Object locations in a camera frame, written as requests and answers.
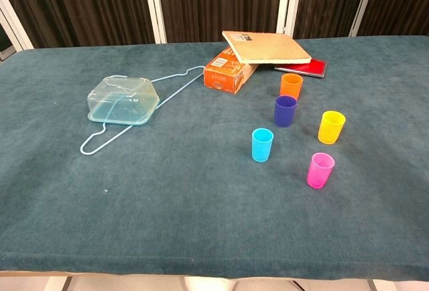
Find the clear plastic food container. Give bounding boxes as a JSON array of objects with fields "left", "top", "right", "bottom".
[{"left": 86, "top": 75, "right": 161, "bottom": 127}]

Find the light blue plastic cup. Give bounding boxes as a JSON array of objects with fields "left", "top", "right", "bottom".
[{"left": 251, "top": 127, "right": 275, "bottom": 163}]

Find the red flat book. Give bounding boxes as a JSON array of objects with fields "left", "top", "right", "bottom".
[{"left": 273, "top": 58, "right": 328, "bottom": 79}]

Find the orange cardboard box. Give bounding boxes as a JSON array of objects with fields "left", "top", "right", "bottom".
[{"left": 203, "top": 46, "right": 259, "bottom": 95}]

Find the white partition post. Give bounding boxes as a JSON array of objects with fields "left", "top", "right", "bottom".
[
  {"left": 276, "top": 0, "right": 304, "bottom": 36},
  {"left": 0, "top": 0, "right": 35, "bottom": 52},
  {"left": 348, "top": 0, "right": 380, "bottom": 38},
  {"left": 141, "top": 0, "right": 168, "bottom": 44}
]

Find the yellow plastic cup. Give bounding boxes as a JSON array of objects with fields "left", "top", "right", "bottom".
[{"left": 317, "top": 110, "right": 347, "bottom": 146}]

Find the pink plastic cup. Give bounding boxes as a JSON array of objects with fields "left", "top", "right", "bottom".
[{"left": 306, "top": 152, "right": 336, "bottom": 190}]

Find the dark blue plastic cup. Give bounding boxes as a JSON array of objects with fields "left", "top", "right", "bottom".
[{"left": 273, "top": 95, "right": 298, "bottom": 128}]

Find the light blue wire hanger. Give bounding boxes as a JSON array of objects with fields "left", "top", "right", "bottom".
[{"left": 79, "top": 65, "right": 206, "bottom": 155}]

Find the teal velvet table cloth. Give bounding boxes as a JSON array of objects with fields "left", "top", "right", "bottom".
[{"left": 0, "top": 36, "right": 429, "bottom": 280}]

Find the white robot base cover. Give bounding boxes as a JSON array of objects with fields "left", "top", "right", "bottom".
[{"left": 183, "top": 276, "right": 243, "bottom": 291}]

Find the orange plastic cup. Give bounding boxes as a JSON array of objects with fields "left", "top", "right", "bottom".
[{"left": 280, "top": 73, "right": 304, "bottom": 101}]

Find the tan hardcover book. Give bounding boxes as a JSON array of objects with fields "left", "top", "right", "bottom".
[{"left": 221, "top": 30, "right": 312, "bottom": 65}]

